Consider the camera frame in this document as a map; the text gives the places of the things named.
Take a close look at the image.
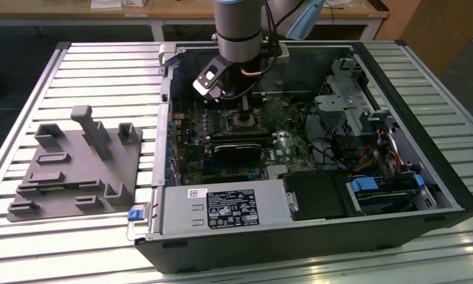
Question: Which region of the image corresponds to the silver square CPU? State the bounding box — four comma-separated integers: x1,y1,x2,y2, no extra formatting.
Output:
233,114,261,131

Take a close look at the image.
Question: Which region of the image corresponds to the metal socket cover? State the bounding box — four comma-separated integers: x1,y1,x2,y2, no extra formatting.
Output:
226,111,266,134

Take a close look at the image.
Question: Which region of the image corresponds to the CPU socket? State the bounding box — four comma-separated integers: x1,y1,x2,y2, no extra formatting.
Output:
225,109,268,134

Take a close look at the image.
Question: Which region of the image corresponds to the black plastic bay cover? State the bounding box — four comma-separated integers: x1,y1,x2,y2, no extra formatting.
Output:
278,171,364,222

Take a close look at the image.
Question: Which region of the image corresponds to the black RAM stick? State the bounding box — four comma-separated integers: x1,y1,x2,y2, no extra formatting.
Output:
212,133,272,140

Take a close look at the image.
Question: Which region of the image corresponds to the black graphics card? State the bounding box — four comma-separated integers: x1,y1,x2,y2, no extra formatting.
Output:
210,143,264,162

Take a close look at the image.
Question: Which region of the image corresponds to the green motherboard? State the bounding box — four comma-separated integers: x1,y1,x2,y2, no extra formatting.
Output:
168,94,320,188

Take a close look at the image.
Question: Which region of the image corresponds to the silver chipset heatsink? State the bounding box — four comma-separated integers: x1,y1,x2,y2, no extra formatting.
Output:
266,164,292,179

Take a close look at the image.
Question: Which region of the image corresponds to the grey case release latch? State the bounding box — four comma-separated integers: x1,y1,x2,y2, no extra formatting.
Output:
157,44,182,67

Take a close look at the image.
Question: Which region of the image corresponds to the grey metal drive cage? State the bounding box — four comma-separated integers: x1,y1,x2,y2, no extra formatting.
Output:
313,57,392,137

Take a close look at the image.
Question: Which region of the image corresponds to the blue disk carrier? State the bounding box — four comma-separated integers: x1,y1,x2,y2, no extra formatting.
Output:
349,176,380,195

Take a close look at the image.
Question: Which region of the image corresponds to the silver power supply unit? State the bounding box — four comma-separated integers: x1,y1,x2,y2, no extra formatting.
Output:
157,180,296,238

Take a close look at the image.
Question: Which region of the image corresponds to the white box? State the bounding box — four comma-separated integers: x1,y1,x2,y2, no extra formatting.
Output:
89,0,122,12

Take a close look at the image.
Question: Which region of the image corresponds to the blue case latch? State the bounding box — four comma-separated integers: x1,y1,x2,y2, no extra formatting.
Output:
126,208,148,222

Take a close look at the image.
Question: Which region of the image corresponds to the grey parts rack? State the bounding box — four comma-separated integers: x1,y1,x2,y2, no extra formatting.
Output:
6,105,145,222

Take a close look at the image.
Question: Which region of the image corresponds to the black hard disk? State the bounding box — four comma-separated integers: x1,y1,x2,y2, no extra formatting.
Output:
356,183,424,212

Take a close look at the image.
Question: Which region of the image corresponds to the black open PC case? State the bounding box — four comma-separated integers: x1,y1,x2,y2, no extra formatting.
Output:
133,40,473,275

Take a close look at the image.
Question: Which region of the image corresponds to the wooden desk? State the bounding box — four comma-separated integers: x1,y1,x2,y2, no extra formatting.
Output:
0,0,389,41

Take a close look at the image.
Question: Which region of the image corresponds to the wooden cabinet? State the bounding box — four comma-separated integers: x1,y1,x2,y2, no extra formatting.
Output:
377,0,473,78

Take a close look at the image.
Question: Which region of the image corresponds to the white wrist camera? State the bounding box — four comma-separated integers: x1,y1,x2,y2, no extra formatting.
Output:
192,57,228,103

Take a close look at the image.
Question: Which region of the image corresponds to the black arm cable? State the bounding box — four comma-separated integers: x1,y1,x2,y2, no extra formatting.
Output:
224,0,300,100

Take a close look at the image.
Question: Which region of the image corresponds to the coloured power wire bundle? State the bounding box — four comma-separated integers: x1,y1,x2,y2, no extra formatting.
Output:
354,146,404,174

